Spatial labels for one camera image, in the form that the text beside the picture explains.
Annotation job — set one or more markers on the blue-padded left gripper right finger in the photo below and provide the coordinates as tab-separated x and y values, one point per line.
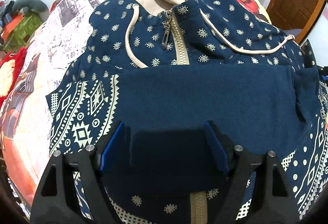
221	147

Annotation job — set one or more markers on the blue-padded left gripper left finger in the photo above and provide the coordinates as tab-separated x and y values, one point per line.
111	149

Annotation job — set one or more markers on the navy patterned hooded sweatshirt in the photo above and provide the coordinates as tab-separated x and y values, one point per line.
173	67

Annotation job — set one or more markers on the red plush pillow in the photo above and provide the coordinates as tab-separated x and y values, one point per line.
11	66

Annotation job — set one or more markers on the green bag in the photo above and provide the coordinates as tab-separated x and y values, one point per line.
22	32

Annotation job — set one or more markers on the orange box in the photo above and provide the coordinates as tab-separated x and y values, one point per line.
11	26

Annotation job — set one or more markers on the grey-green plush toy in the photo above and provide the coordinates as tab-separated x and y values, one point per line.
31	6

